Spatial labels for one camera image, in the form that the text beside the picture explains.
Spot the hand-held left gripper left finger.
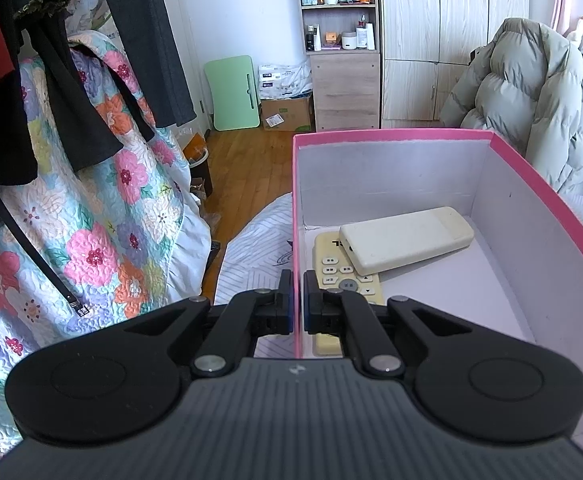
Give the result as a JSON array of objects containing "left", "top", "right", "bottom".
[{"left": 122, "top": 270, "right": 293, "bottom": 379}]

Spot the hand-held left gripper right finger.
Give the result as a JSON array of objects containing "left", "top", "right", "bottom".
[{"left": 303, "top": 272, "right": 473, "bottom": 379}]

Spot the pink cardboard box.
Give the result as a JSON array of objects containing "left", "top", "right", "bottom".
[{"left": 291, "top": 129, "right": 583, "bottom": 466}]

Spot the cream remote control with buttons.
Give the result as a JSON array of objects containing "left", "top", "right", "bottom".
[{"left": 313, "top": 230, "right": 386, "bottom": 360}]

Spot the white remote control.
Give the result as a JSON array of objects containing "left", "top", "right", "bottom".
[{"left": 340, "top": 206, "right": 475, "bottom": 276}]

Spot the floral quilt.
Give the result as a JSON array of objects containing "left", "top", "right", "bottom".
[{"left": 0, "top": 30, "right": 213, "bottom": 456}]

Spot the brown cardboard box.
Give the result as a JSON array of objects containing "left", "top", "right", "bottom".
[{"left": 260, "top": 96, "right": 314, "bottom": 132}]

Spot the green folding table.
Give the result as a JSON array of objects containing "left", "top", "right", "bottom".
[{"left": 205, "top": 55, "right": 261, "bottom": 132}]

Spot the wooden shelf unit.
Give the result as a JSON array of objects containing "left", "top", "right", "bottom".
[{"left": 295, "top": 0, "right": 382, "bottom": 132}]

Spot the white plastic package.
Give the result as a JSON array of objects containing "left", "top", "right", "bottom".
[{"left": 258, "top": 60, "right": 314, "bottom": 101}]

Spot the black belt with buckle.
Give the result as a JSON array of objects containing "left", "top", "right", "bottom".
[{"left": 0, "top": 195, "right": 92, "bottom": 319}]

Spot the white door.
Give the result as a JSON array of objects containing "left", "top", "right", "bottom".
[{"left": 169, "top": 0, "right": 208, "bottom": 133}]

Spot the black garment with furry cuff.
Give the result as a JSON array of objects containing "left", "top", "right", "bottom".
[{"left": 14, "top": 0, "right": 155, "bottom": 174}]

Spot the grey puffer jacket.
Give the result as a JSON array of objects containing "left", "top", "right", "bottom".
[{"left": 439, "top": 17, "right": 583, "bottom": 196}]

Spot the dark grey hanging coat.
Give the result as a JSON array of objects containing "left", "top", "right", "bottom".
[{"left": 94, "top": 0, "right": 197, "bottom": 129}]

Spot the light wooden wardrobe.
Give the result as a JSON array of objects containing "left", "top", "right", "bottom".
[{"left": 375, "top": 0, "right": 531, "bottom": 129}]

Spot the white goose plush toy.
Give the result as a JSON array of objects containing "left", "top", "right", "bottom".
[{"left": 565, "top": 17, "right": 583, "bottom": 56}]

